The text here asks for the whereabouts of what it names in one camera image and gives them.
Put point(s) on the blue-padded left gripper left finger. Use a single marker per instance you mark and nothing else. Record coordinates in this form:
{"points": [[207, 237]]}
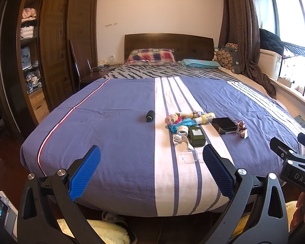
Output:
{"points": [[36, 222]]}

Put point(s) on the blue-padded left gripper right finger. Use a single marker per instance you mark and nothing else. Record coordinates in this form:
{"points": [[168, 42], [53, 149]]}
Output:
{"points": [[267, 221]]}

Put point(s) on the small clear perfume bottle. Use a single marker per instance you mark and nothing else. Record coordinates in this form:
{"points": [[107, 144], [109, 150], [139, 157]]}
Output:
{"points": [[242, 130]]}

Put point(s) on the black box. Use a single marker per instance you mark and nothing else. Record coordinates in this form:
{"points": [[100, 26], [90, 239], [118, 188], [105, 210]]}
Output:
{"points": [[224, 125]]}

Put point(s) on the yellow cream bottle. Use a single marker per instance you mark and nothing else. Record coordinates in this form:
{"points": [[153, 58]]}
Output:
{"points": [[203, 118]]}

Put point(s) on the green Origins lotion bottle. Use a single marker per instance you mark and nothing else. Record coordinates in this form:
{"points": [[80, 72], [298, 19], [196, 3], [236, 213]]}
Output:
{"points": [[196, 136]]}

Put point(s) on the clear plastic wrapper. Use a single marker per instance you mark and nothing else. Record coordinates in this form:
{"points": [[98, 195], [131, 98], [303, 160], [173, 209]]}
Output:
{"points": [[191, 156]]}

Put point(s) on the white tape roll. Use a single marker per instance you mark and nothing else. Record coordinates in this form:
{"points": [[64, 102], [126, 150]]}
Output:
{"points": [[182, 130]]}

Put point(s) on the white paper strip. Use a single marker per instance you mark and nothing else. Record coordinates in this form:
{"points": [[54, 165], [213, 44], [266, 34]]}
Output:
{"points": [[178, 139]]}

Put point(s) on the pink yellow candy wrappers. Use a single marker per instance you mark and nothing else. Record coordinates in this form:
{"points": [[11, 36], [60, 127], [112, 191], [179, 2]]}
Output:
{"points": [[178, 117]]}

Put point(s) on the blue snack packet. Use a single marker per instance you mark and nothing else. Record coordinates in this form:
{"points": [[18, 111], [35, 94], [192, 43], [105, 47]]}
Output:
{"points": [[174, 127]]}

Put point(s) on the black green cylinder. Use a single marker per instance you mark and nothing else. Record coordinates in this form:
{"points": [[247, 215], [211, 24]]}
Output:
{"points": [[150, 116]]}

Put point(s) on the person's right hand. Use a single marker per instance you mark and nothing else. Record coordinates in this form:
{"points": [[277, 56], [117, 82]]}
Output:
{"points": [[298, 216]]}

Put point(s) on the yellow fluffy rug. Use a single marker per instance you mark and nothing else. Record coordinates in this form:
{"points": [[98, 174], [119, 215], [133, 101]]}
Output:
{"points": [[112, 233]]}

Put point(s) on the white storage box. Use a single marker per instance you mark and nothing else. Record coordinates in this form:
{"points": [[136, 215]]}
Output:
{"points": [[269, 63]]}

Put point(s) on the black metal rack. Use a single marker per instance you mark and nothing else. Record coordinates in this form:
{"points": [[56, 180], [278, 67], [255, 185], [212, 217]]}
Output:
{"points": [[292, 68]]}

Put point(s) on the brown patterned bag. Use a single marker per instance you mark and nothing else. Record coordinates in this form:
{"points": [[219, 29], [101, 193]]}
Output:
{"points": [[228, 57]]}

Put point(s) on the black jacket on box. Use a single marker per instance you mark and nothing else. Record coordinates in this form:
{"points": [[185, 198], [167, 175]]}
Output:
{"points": [[270, 41]]}

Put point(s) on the teal pillow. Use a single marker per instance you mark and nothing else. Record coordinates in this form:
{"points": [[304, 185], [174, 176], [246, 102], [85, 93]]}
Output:
{"points": [[199, 64]]}

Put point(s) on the brown curtain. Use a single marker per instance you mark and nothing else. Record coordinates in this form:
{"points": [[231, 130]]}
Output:
{"points": [[240, 26]]}

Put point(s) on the blue white striped bedspread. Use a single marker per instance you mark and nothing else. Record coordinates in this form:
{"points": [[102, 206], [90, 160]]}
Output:
{"points": [[141, 171]]}

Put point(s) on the dark wooden headboard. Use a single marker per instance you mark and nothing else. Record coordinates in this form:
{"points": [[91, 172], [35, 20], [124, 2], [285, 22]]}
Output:
{"points": [[183, 46]]}

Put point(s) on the dark bedside table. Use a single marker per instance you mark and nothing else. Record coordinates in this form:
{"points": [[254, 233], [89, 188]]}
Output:
{"points": [[88, 79]]}

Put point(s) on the dark wooden wardrobe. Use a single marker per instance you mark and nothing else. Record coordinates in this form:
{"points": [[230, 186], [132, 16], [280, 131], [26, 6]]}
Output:
{"points": [[38, 34]]}

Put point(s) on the plaid red blue pillow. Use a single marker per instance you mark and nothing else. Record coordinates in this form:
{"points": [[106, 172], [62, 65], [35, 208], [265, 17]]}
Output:
{"points": [[151, 57]]}

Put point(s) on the black white patterned sheet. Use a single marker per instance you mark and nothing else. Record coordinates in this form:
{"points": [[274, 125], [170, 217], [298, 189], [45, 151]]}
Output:
{"points": [[148, 71]]}

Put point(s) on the phone on left mount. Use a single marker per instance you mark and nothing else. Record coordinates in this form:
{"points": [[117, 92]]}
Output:
{"points": [[8, 215]]}

